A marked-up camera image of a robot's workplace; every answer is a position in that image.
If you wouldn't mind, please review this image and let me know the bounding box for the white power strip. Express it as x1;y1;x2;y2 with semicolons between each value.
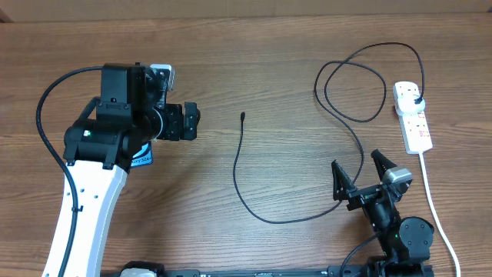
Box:
393;81;433;155

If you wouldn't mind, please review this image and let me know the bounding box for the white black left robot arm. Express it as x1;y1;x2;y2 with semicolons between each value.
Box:
35;63;201;276

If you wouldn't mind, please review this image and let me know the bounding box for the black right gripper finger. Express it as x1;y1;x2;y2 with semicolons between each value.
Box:
331;160;356;201
371;149;397;181

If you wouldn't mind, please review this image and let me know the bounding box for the white charger plug adapter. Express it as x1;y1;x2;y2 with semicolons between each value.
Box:
395;95;426;116

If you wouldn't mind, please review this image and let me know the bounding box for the white power strip cord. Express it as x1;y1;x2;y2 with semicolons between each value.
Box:
417;152;462;277

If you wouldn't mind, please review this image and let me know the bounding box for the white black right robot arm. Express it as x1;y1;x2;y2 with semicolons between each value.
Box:
327;149;434;276

